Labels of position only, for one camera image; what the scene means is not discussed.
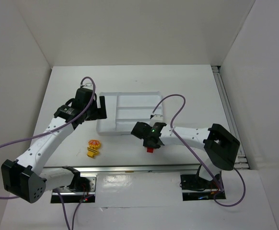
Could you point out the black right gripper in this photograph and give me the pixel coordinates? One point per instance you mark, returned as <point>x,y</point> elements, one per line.
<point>149,143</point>

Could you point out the red lego brick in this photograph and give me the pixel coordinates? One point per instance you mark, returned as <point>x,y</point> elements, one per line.
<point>150,150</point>

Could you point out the aluminium front rail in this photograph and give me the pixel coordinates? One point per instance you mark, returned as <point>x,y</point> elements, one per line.
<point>133,169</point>

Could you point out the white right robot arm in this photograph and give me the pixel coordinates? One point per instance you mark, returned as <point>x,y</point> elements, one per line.
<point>215,148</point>

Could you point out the white divided sorting tray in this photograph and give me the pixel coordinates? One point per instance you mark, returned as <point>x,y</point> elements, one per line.
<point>125,109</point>

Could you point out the aluminium rail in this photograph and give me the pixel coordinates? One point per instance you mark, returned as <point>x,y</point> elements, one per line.
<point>241,160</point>
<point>133,169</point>

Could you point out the aluminium right side rail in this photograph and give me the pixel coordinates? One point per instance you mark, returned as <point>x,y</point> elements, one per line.
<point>241,160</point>

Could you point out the yellow orange lego stack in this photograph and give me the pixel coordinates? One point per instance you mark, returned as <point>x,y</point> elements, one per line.
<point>93,148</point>

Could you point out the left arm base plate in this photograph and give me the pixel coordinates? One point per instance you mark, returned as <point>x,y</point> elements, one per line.
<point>75,196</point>

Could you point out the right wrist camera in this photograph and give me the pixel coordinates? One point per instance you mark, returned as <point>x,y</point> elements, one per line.
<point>157,118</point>

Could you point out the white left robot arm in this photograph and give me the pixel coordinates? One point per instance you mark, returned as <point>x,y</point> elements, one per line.
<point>25,177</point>

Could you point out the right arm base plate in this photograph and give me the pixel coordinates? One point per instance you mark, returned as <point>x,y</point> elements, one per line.
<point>195,188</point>

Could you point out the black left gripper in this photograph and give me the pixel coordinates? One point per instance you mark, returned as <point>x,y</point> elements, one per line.
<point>97,111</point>

